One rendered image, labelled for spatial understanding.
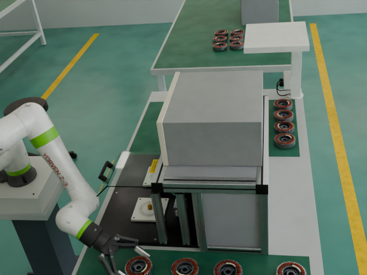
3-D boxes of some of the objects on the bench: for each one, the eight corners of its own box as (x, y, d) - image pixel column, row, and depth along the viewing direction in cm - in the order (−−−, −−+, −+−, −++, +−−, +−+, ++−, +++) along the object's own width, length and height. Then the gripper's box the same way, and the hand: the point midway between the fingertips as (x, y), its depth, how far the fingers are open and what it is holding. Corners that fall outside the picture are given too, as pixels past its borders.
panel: (197, 246, 193) (190, 191, 176) (213, 154, 247) (209, 105, 230) (200, 246, 193) (193, 191, 176) (215, 154, 246) (211, 105, 230)
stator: (120, 278, 185) (119, 271, 183) (134, 258, 194) (133, 251, 191) (144, 286, 181) (143, 280, 179) (158, 265, 189) (157, 259, 187)
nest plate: (131, 221, 210) (130, 219, 209) (138, 199, 222) (138, 197, 221) (163, 222, 207) (163, 220, 206) (169, 199, 219) (169, 198, 218)
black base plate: (93, 243, 203) (92, 240, 202) (129, 157, 256) (128, 154, 254) (198, 247, 195) (198, 244, 193) (213, 158, 247) (213, 155, 246)
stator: (182, 258, 190) (181, 252, 188) (205, 270, 184) (204, 263, 182) (165, 277, 183) (164, 271, 181) (188, 290, 177) (187, 283, 175)
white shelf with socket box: (246, 119, 277) (243, 47, 252) (248, 90, 307) (246, 23, 282) (306, 118, 270) (309, 45, 245) (302, 89, 301) (305, 21, 276)
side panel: (200, 251, 193) (193, 192, 175) (201, 246, 195) (194, 187, 178) (268, 255, 188) (268, 194, 170) (268, 249, 190) (268, 189, 173)
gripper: (112, 223, 199) (152, 252, 198) (77, 265, 181) (122, 297, 179) (116, 214, 194) (158, 243, 192) (81, 257, 176) (126, 290, 174)
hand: (138, 268), depth 186 cm, fingers open, 13 cm apart
